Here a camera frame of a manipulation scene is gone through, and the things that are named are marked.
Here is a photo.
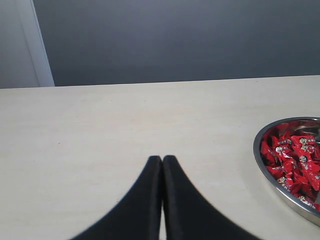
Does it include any red snack packet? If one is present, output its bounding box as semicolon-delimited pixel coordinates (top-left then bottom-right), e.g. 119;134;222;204
290;135;319;161

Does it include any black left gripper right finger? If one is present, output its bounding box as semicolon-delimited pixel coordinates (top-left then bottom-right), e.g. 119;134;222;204
162;155;256;240

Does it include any round steel plate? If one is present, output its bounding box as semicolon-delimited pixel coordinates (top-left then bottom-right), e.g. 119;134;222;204
253;116;320;226

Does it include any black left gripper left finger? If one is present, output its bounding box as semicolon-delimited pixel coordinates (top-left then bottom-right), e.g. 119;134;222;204
73;155;162;240

